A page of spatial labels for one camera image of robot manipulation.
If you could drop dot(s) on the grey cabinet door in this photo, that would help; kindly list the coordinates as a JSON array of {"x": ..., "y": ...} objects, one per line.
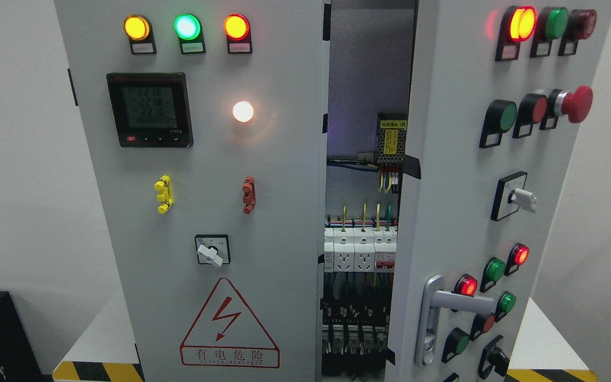
[
  {"x": 472, "y": 121},
  {"x": 275, "y": 249}
]

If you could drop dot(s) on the red indicator light left door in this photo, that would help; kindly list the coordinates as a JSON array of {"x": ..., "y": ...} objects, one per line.
[{"x": 238, "y": 34}]

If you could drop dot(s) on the green indicator light left door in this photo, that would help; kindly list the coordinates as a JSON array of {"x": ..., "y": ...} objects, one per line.
[{"x": 190, "y": 34}]

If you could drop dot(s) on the yellow indicator light left door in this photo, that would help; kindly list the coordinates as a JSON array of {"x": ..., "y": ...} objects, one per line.
[{"x": 140, "y": 35}]

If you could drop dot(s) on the lit red light right door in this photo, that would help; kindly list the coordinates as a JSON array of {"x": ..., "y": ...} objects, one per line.
[{"x": 518, "y": 25}]

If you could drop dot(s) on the red terminal connector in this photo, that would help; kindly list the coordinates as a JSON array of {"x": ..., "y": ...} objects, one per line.
[{"x": 249, "y": 197}]

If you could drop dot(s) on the white indicator light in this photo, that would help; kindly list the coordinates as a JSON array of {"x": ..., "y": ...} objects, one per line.
[{"x": 243, "y": 111}]

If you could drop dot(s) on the perforated metal power supply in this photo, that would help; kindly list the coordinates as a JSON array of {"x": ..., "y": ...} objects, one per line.
[{"x": 391, "y": 137}]

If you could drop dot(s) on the yellow terminal connector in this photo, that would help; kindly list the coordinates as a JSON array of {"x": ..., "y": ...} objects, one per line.
[{"x": 164, "y": 194}]

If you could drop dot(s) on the relay modules with red leds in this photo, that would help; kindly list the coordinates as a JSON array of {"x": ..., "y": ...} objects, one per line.
[{"x": 353, "y": 339}]

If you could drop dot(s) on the red electric hazard warning sticker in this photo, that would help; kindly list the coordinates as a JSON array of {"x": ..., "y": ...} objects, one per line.
[{"x": 227, "y": 333}]

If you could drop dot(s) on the black digital power meter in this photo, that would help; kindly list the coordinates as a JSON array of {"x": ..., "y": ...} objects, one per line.
[{"x": 150, "y": 109}]

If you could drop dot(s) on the red emergency stop button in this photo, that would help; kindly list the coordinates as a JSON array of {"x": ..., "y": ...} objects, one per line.
[{"x": 575, "y": 105}]

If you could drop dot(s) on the white din rail sockets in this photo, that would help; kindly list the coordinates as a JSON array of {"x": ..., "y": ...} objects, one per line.
[{"x": 360, "y": 249}]

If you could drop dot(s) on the white rotary selector switch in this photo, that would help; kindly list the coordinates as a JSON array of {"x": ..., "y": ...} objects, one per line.
[{"x": 213, "y": 249}]

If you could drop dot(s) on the silver door handle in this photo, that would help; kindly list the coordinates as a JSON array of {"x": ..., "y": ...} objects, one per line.
[{"x": 434, "y": 299}]

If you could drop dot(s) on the white selector switch right door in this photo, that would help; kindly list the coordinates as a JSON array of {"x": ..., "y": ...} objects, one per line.
[{"x": 511, "y": 195}]

